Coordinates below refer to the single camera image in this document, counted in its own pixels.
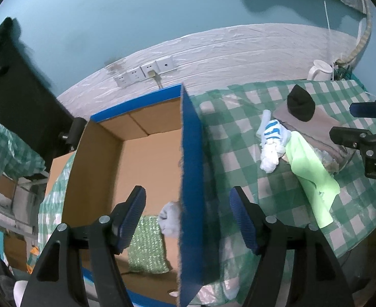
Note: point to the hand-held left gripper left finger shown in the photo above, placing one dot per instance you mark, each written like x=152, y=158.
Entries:
x=132, y=220

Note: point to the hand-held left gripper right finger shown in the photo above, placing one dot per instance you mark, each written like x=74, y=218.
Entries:
x=244, y=224

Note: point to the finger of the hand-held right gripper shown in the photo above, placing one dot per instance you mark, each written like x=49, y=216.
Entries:
x=347, y=137
x=367, y=109

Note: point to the grey cloth with white trim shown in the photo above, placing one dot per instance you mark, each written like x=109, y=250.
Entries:
x=322, y=124

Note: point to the light green cloth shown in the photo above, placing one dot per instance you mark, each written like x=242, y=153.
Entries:
x=309, y=172

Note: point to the black sock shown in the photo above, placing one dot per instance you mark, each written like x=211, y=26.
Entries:
x=300, y=105

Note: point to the blue striped white sock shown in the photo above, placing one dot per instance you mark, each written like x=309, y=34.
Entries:
x=272, y=144

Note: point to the blue cardboard box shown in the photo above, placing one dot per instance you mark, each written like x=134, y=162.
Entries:
x=191, y=166

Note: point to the green knitted cloth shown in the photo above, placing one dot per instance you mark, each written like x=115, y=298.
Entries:
x=149, y=246

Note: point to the pale white sock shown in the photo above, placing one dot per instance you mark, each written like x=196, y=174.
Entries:
x=170, y=220

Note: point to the green checkered tablecloth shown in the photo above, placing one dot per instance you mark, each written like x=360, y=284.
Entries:
x=239, y=172

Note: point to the white electric kettle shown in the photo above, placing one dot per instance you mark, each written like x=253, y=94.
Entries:
x=319, y=70

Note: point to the beige wrapped pipe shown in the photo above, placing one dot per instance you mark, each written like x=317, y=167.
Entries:
x=363, y=35

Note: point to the green checkered cloth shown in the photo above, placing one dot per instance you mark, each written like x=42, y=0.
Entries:
x=5, y=156

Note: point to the dark furniture panel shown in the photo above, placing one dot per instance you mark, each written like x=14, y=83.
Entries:
x=18, y=96

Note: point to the black cylindrical mount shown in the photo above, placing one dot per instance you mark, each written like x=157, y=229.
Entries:
x=76, y=132

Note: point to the white wall socket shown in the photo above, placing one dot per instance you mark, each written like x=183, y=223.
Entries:
x=128, y=78
x=148, y=69
x=165, y=64

